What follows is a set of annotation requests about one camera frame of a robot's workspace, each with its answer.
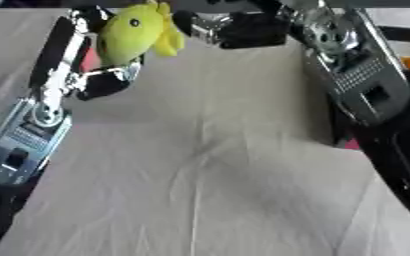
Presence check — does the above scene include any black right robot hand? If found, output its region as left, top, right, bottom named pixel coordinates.
left=170, top=0, right=310, bottom=50

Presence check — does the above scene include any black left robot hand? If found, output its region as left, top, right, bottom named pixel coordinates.
left=26, top=7, right=146, bottom=102

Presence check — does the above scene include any yellow-green soft toy fish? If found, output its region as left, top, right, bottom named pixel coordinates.
left=94, top=0, right=188, bottom=68

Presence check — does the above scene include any red object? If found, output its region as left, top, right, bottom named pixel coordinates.
left=77, top=46, right=104, bottom=73

